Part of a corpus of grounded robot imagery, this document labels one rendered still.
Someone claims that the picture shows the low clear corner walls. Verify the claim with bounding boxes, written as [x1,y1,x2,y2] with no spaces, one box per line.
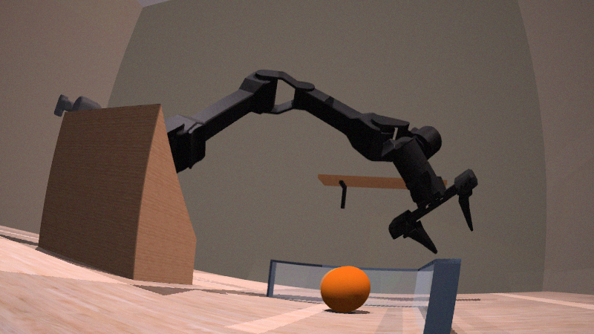
[269,262,434,334]

